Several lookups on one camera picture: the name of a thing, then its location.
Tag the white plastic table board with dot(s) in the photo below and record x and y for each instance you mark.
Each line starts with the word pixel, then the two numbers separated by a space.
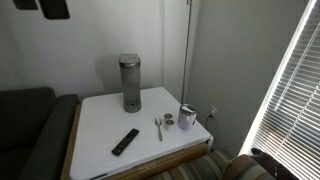
pixel 100 126

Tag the lavender mug with lid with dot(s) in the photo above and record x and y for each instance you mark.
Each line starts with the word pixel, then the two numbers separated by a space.
pixel 185 120

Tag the small coffee pod cup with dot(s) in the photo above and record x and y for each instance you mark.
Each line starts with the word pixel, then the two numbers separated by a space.
pixel 168 116
pixel 169 124

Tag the black tv remote control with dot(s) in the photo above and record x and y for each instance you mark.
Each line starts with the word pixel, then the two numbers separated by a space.
pixel 125 142

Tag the grey single-serve coffee machine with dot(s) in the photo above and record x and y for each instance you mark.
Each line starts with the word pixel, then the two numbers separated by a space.
pixel 130 80

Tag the dark grey sofa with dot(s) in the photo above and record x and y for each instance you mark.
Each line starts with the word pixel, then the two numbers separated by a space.
pixel 30 133

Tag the white window blinds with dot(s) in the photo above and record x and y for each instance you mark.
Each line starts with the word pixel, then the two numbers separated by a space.
pixel 293 110

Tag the thin metal lamp pole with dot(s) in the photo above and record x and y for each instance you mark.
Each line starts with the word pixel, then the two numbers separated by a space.
pixel 185 60

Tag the striped fabric sofa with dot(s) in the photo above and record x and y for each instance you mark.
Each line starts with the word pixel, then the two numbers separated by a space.
pixel 200 166

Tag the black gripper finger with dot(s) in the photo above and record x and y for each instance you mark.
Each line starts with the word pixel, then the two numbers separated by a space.
pixel 25 4
pixel 55 8

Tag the silver metal spoon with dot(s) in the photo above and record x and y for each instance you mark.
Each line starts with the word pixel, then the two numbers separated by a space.
pixel 158 121

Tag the white wall outlet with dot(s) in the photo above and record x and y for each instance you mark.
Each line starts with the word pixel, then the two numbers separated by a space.
pixel 214 109

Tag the wooden side table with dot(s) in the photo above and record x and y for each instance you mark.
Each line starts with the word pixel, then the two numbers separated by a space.
pixel 166 162

